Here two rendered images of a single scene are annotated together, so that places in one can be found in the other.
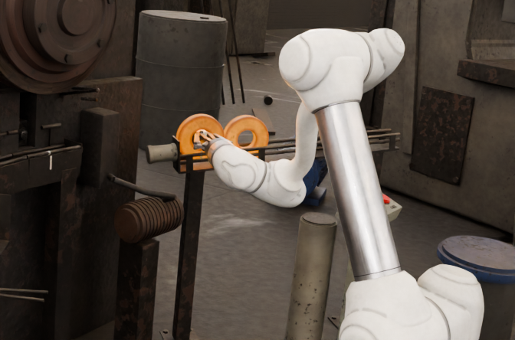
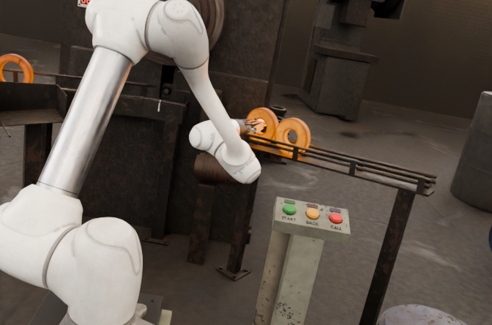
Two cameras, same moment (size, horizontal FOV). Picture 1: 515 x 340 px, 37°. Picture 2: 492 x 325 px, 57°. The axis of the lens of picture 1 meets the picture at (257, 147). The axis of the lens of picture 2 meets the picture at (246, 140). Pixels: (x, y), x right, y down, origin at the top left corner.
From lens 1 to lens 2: 1.91 m
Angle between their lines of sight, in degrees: 55
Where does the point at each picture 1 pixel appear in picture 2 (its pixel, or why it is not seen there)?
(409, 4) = not seen: outside the picture
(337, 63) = (99, 14)
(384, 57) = (159, 20)
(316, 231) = not seen: hidden behind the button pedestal
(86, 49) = not seen: hidden behind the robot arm
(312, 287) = (268, 268)
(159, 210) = (215, 164)
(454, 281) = (86, 228)
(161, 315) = (252, 256)
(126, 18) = (267, 39)
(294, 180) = (228, 154)
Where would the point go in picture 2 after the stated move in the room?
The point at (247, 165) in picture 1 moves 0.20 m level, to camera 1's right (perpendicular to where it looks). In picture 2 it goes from (198, 129) to (223, 148)
